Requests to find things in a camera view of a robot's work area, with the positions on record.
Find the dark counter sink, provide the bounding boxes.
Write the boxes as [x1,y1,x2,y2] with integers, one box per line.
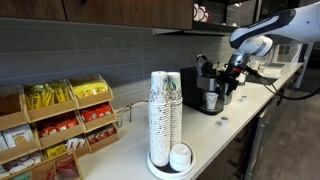
[248,75,279,86]

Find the tall patterned paper cup stack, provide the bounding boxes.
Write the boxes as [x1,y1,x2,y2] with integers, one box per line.
[148,70,172,168]

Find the dark red tea packets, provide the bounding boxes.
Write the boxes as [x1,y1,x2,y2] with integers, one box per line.
[86,125,117,145]

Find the white cup lid stack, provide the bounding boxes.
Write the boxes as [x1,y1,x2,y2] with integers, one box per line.
[169,143,193,173]

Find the stainless steel canister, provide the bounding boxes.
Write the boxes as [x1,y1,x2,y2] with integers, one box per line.
[221,79,235,106]

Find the dark open mug shelf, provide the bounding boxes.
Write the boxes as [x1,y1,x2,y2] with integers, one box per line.
[192,0,258,35]

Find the silver coffee machine lid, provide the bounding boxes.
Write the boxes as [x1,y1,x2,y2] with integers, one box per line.
[195,53,216,78]

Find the yellow green tea packets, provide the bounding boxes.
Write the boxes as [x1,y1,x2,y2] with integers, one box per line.
[24,80,72,111]

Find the black Keurig coffee machine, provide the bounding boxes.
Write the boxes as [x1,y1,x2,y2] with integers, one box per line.
[180,65,225,116]

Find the dark wood wall cabinet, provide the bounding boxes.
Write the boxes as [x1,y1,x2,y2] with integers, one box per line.
[0,0,195,31]

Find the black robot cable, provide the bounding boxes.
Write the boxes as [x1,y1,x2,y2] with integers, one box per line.
[244,66,320,101]

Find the small yellow packet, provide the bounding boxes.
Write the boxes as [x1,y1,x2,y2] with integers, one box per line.
[44,143,68,160]

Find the wooden condiment rack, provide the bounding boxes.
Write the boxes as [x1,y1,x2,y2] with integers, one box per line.
[0,73,121,180]

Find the white creamer cups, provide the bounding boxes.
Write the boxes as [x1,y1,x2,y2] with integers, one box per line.
[4,152,45,175]

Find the white tea box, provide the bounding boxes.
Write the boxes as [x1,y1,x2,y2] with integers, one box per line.
[2,124,35,149]

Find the shorter patterned paper cup stack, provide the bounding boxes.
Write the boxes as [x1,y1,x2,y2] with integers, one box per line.
[166,71,184,148]

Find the white round cup tray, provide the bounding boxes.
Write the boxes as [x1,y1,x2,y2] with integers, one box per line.
[146,148,197,180]

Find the white red mug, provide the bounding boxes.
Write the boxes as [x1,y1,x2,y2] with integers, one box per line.
[199,5,215,24]
[193,3,201,22]

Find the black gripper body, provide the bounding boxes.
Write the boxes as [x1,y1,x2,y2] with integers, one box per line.
[223,63,246,93]

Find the yellow sweetener packets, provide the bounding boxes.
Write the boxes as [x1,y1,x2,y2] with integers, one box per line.
[72,80,110,100]

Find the white sugar packets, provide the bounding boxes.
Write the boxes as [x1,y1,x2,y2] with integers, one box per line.
[65,137,86,151]

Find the thin metal wire stand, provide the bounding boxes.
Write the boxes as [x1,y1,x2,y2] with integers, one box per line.
[114,99,150,129]

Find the dark wood base cabinet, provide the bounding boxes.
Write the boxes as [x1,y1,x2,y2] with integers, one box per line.
[196,96,282,180]

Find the brown red packets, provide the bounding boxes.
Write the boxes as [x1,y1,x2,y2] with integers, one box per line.
[54,156,81,180]

